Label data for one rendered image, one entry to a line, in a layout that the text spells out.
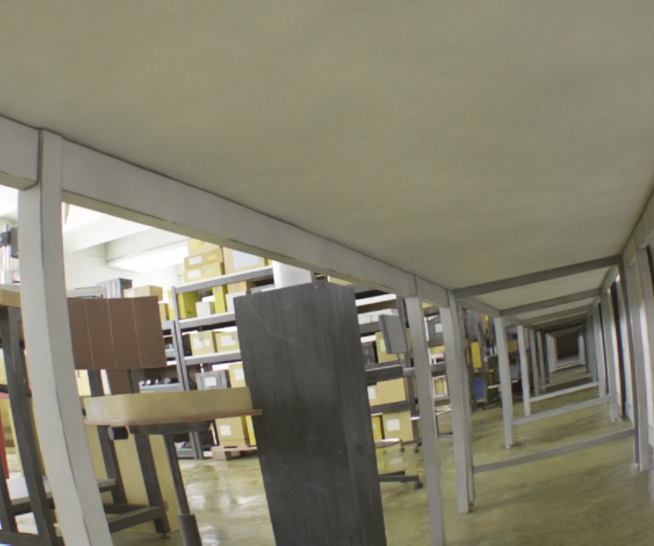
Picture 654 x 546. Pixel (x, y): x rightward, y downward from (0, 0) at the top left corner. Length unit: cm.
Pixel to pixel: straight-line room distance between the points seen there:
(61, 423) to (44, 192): 23
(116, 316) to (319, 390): 60
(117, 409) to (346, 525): 66
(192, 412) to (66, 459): 100
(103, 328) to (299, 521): 74
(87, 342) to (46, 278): 132
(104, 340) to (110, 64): 148
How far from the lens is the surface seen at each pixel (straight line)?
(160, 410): 163
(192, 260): 757
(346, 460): 186
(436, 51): 71
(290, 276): 198
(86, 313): 203
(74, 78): 65
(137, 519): 279
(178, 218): 98
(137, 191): 90
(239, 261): 734
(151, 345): 210
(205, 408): 169
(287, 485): 193
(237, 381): 731
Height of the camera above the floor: 59
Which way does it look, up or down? 9 degrees up
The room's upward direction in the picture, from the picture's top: 8 degrees counter-clockwise
